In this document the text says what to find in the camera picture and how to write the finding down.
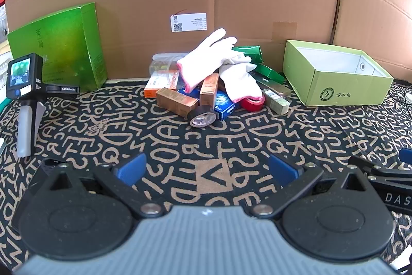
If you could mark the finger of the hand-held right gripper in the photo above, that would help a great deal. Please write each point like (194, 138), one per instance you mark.
(407, 155)
(370, 169)

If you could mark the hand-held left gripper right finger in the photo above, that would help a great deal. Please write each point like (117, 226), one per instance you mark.
(283, 167)

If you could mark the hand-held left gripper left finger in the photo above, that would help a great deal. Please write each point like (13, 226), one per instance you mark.
(132, 168)

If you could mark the light green box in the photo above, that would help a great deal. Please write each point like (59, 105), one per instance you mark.
(347, 88)

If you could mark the blue box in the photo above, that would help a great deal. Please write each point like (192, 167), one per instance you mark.
(225, 104)

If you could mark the green packet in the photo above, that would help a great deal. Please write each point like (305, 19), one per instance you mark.
(251, 52)
(270, 73)

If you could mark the clear plastic cup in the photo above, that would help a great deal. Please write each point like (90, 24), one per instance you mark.
(161, 65)

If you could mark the black letter-print mat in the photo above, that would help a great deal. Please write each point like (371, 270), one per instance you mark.
(167, 139)

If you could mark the pale olive box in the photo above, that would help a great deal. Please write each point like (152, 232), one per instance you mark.
(278, 106)

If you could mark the red tape roll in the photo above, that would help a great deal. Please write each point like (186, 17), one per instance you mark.
(252, 105)

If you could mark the dark olive box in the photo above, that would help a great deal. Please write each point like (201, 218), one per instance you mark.
(276, 88)

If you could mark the brown carton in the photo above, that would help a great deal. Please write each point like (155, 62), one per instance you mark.
(209, 89)
(175, 101)

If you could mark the orange box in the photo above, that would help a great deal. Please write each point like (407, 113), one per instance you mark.
(157, 85)

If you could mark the black tape roll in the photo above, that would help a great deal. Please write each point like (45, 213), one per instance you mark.
(201, 110)

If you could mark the white knit glove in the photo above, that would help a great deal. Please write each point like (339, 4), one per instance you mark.
(239, 81)
(206, 59)

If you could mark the black handheld device with screen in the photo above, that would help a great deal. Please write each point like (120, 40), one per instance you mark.
(35, 78)

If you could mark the shiny green box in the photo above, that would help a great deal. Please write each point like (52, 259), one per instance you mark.
(64, 43)

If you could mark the white shipping label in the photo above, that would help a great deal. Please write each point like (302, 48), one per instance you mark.
(190, 22)

